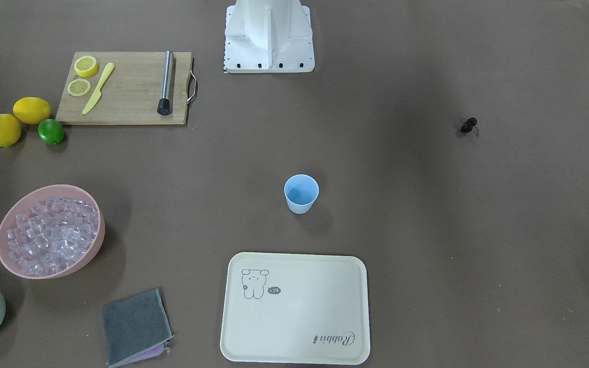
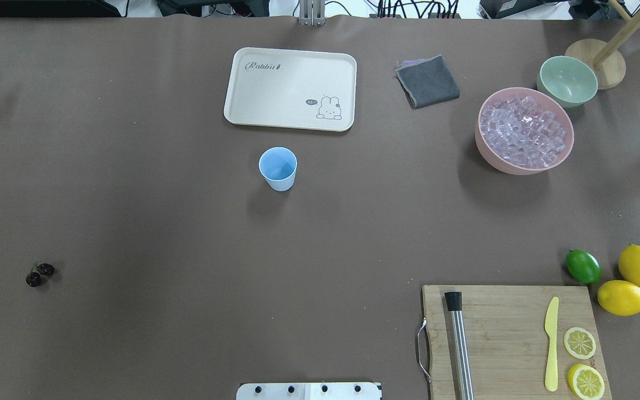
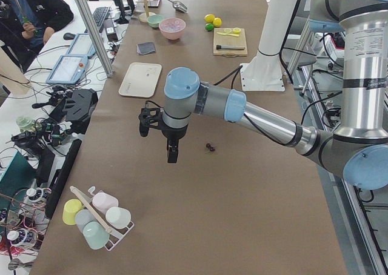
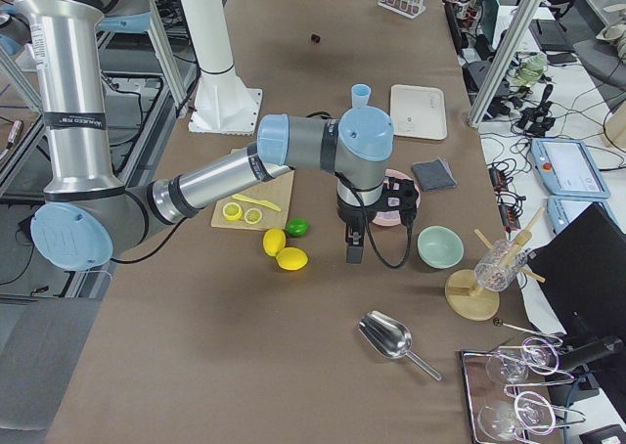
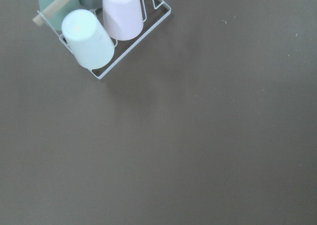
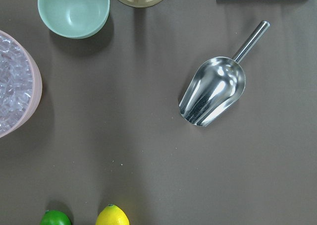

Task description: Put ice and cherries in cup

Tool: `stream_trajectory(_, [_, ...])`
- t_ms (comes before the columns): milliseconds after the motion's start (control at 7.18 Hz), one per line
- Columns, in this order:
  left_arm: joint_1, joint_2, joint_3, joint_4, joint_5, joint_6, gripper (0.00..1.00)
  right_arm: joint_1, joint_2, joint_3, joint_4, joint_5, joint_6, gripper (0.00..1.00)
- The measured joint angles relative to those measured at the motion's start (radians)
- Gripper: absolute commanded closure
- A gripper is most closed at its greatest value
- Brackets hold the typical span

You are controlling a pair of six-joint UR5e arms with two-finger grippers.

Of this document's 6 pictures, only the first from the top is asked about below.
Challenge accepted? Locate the dark cherries pair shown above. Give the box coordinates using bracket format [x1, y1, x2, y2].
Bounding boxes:
[460, 117, 480, 136]

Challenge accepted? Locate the clear ice cubes pile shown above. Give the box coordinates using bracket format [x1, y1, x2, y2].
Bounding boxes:
[3, 196, 104, 278]

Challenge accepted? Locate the light blue cup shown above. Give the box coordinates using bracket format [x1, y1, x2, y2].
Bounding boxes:
[284, 174, 320, 215]

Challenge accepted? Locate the cream rabbit tray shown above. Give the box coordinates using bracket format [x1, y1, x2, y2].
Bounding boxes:
[219, 252, 371, 365]

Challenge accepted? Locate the steel muddler black tip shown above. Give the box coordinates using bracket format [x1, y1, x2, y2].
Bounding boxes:
[156, 51, 175, 116]

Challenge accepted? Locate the wooden cutting board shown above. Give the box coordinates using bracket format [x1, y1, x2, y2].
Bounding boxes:
[56, 51, 193, 125]

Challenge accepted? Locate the grey folded cloth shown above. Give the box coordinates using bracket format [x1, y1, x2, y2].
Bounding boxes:
[100, 288, 173, 367]

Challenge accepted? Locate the yellow plastic knife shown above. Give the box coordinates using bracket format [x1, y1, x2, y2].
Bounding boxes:
[81, 62, 115, 115]

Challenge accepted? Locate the lemon slice lower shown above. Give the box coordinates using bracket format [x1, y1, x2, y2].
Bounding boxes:
[67, 78, 92, 97]

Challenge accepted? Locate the lemon slice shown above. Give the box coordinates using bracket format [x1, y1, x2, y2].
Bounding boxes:
[73, 55, 99, 78]
[67, 78, 92, 97]

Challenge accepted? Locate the lemon slice upper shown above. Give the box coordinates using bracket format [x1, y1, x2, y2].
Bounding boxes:
[73, 55, 99, 78]

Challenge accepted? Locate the pink bowl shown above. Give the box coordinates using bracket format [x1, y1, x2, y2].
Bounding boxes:
[0, 184, 105, 280]

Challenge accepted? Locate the green lime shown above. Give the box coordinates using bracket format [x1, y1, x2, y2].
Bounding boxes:
[37, 119, 65, 145]

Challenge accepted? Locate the yellow lemon near board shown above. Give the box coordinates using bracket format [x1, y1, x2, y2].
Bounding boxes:
[13, 97, 52, 124]

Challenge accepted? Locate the yellow lemon outer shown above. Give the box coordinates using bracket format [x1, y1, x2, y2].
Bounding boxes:
[0, 113, 21, 148]

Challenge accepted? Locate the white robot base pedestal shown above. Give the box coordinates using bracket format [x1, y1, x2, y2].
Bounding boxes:
[223, 1, 315, 73]

